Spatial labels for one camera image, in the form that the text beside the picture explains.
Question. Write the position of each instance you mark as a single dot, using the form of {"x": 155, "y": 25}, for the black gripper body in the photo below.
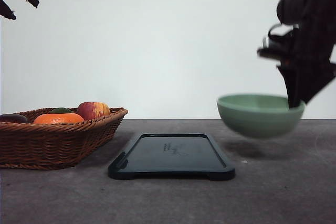
{"x": 295, "y": 44}

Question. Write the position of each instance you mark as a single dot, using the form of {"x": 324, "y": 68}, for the green ceramic bowl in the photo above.
{"x": 259, "y": 114}

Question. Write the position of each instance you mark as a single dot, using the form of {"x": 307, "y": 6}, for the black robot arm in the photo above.
{"x": 318, "y": 12}

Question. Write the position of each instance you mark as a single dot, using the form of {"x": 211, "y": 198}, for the green fruit in basket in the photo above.
{"x": 61, "y": 110}

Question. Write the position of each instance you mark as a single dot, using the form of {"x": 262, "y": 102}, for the brown wicker basket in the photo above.
{"x": 45, "y": 146}

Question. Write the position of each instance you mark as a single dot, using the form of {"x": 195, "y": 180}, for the dark purple fruit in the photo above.
{"x": 13, "y": 118}

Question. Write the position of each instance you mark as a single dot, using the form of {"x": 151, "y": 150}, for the orange mandarin fruit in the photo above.
{"x": 58, "y": 118}

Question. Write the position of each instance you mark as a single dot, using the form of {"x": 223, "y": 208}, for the red yellow apple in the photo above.
{"x": 92, "y": 109}

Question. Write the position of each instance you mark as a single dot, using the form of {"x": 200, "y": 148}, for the dark rectangular tray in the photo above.
{"x": 172, "y": 155}

